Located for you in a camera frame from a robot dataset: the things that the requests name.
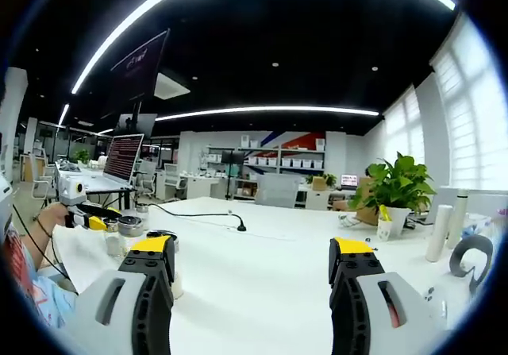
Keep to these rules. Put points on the white paper roll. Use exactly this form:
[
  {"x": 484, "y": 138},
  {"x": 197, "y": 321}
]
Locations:
[{"x": 438, "y": 232}]

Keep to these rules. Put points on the white paper cup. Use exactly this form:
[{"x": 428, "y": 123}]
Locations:
[{"x": 385, "y": 230}]

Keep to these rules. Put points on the ceiling air vent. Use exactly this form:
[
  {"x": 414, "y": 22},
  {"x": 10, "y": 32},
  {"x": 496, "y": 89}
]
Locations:
[{"x": 172, "y": 87}]

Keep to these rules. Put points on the hanging black monitor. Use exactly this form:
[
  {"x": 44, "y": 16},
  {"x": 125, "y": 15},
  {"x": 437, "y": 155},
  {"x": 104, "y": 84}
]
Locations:
[{"x": 139, "y": 65}]

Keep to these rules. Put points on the long distant ceiling light strip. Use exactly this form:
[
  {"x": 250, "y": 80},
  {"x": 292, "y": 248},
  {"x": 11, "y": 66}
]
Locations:
[{"x": 270, "y": 110}]

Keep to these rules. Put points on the silver laptop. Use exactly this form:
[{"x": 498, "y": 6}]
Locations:
[{"x": 436, "y": 200}]

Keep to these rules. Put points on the small seasoning bottle white powder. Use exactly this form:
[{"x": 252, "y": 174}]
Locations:
[
  {"x": 114, "y": 245},
  {"x": 142, "y": 211}
]

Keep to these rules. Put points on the open white laptop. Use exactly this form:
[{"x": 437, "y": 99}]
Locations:
[{"x": 123, "y": 156}]

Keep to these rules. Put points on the distant laptop pink screen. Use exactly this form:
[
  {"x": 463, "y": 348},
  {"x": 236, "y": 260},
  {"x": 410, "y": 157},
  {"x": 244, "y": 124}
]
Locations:
[{"x": 349, "y": 181}]

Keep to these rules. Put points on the wide seasoning bottle white powder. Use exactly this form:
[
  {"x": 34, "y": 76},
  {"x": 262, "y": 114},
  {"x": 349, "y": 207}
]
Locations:
[{"x": 178, "y": 287}]

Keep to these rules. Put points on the white mesh office chair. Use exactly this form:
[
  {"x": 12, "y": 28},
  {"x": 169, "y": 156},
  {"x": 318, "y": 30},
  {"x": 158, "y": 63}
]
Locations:
[
  {"x": 172, "y": 172},
  {"x": 147, "y": 172}
]

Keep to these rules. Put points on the white game controller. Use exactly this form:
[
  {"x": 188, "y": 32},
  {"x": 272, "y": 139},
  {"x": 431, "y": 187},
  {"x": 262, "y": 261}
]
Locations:
[{"x": 434, "y": 303}]

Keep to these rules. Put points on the black left wrist band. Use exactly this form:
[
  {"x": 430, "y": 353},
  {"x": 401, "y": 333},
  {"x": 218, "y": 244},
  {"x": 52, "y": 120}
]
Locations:
[{"x": 43, "y": 228}]

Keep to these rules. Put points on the black laptop stand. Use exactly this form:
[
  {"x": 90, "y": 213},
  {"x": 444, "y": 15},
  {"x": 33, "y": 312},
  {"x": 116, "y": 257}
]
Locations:
[{"x": 125, "y": 200}]

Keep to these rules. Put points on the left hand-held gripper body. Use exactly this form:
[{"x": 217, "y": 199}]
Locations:
[{"x": 69, "y": 190}]

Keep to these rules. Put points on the yellow stick packet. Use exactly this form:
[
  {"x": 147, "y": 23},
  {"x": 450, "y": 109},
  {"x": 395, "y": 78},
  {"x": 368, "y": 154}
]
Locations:
[{"x": 384, "y": 212}]

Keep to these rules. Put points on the person's left hand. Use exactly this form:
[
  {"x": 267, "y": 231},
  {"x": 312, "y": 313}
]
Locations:
[{"x": 51, "y": 216}]

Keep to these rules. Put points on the long overhead ceiling light strip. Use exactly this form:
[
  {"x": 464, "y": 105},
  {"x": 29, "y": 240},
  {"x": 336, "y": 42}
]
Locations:
[{"x": 119, "y": 29}]

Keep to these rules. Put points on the white thermos bottle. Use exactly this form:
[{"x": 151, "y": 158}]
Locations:
[{"x": 458, "y": 216}]

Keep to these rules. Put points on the white striped object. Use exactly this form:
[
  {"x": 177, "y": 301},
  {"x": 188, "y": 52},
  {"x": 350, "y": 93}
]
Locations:
[{"x": 348, "y": 220}]

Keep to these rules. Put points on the green potted plant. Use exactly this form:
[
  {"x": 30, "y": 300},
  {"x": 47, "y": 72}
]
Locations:
[{"x": 397, "y": 184}]

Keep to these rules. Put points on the small potted plant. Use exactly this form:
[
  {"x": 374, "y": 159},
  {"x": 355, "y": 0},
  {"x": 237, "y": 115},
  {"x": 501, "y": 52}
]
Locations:
[{"x": 327, "y": 179}]

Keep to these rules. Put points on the grey headphones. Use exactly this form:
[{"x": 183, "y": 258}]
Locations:
[{"x": 458, "y": 257}]

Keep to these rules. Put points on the short ceiling light strip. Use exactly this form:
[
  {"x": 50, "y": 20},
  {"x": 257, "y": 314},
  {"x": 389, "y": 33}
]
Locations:
[{"x": 63, "y": 114}]

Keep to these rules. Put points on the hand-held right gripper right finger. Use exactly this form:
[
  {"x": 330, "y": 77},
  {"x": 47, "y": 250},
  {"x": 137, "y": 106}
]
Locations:
[{"x": 349, "y": 303}]

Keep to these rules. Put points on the brown cardboard box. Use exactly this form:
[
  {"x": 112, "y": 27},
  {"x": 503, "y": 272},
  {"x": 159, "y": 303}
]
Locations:
[{"x": 367, "y": 214}]

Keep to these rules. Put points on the small hanging screen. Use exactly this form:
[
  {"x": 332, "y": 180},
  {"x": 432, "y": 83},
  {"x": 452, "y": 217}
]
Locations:
[{"x": 143, "y": 122}]

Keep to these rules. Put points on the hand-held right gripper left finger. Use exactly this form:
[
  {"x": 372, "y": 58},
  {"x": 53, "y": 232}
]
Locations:
[{"x": 152, "y": 303}]

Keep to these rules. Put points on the row of white storage bins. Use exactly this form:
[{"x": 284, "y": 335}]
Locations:
[{"x": 285, "y": 163}]

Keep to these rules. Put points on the distant green plant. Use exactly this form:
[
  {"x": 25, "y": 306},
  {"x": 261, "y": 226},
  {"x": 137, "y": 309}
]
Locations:
[{"x": 82, "y": 156}]

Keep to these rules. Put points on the white shelf unit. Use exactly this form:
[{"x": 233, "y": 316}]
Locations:
[{"x": 278, "y": 152}]

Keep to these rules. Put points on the tall seasoning bottle brown powder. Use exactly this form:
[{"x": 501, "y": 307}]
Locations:
[{"x": 131, "y": 226}]

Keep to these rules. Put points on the black monitor on stand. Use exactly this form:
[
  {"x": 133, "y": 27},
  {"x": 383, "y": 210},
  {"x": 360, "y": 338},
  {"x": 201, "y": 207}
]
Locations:
[{"x": 233, "y": 157}]

